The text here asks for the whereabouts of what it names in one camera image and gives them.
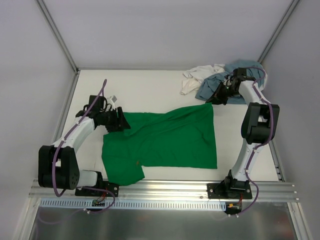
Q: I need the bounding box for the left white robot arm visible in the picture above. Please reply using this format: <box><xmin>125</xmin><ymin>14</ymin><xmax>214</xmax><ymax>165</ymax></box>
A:
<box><xmin>38</xmin><ymin>95</ymin><xmax>131</xmax><ymax>196</ymax></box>

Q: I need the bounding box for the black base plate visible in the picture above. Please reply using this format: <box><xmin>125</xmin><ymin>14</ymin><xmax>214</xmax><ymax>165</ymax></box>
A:
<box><xmin>206</xmin><ymin>183</ymin><xmax>253</xmax><ymax>200</ymax></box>
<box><xmin>75</xmin><ymin>181</ymin><xmax>119</xmax><ymax>198</ymax></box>

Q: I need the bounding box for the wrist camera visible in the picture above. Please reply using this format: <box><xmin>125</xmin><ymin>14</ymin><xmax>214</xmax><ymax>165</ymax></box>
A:
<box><xmin>234</xmin><ymin>67</ymin><xmax>249</xmax><ymax>79</ymax></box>
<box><xmin>107</xmin><ymin>95</ymin><xmax>117</xmax><ymax>104</ymax></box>

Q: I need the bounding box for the left aluminium frame post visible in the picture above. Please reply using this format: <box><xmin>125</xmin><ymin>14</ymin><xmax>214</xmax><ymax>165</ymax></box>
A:
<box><xmin>35</xmin><ymin>0</ymin><xmax>79</xmax><ymax>73</ymax></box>

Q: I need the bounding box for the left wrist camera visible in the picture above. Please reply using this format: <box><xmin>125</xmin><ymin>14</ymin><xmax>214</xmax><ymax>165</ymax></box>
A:
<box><xmin>107</xmin><ymin>95</ymin><xmax>117</xmax><ymax>104</ymax></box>

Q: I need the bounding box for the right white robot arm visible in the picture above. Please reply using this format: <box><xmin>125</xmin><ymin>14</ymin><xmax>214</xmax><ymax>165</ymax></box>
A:
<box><xmin>206</xmin><ymin>67</ymin><xmax>280</xmax><ymax>199</ymax></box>

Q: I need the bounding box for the white slotted cable duct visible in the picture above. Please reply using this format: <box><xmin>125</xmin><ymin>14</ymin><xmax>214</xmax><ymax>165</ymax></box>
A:
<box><xmin>39</xmin><ymin>198</ymin><xmax>227</xmax><ymax>212</ymax></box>

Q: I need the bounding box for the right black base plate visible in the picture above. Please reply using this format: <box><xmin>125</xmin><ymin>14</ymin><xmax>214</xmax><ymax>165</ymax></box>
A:
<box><xmin>206</xmin><ymin>183</ymin><xmax>253</xmax><ymax>200</ymax></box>

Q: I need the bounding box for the aluminium mounting rail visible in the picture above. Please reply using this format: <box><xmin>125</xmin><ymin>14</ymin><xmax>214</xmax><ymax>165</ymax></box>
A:
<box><xmin>28</xmin><ymin>177</ymin><xmax>300</xmax><ymax>201</ymax></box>

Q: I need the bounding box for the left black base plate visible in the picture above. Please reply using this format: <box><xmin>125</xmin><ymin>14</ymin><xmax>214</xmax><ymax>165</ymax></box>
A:
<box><xmin>75</xmin><ymin>181</ymin><xmax>119</xmax><ymax>198</ymax></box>

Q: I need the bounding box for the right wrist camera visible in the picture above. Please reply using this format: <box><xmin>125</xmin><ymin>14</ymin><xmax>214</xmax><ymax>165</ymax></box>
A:
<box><xmin>234</xmin><ymin>67</ymin><xmax>249</xmax><ymax>79</ymax></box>

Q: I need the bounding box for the white t-shirt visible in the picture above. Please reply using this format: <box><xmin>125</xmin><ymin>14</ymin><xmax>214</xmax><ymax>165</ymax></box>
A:
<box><xmin>180</xmin><ymin>60</ymin><xmax>264</xmax><ymax>95</ymax></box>

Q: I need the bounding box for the green t-shirt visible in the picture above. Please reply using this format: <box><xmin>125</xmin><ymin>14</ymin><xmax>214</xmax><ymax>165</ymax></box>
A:
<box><xmin>101</xmin><ymin>103</ymin><xmax>218</xmax><ymax>186</ymax></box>

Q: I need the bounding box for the blue-grey t-shirt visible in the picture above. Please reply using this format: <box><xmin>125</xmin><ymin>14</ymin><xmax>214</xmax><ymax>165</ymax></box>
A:
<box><xmin>195</xmin><ymin>60</ymin><xmax>268</xmax><ymax>101</ymax></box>

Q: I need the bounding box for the aluminium frame post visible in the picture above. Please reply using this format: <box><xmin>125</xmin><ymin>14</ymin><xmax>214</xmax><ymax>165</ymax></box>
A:
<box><xmin>35</xmin><ymin>0</ymin><xmax>79</xmax><ymax>73</ymax></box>
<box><xmin>257</xmin><ymin>0</ymin><xmax>301</xmax><ymax>64</ymax></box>

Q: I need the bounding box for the right aluminium frame post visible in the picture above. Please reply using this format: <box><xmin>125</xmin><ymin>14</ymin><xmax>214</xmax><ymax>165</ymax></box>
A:
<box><xmin>257</xmin><ymin>0</ymin><xmax>301</xmax><ymax>64</ymax></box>

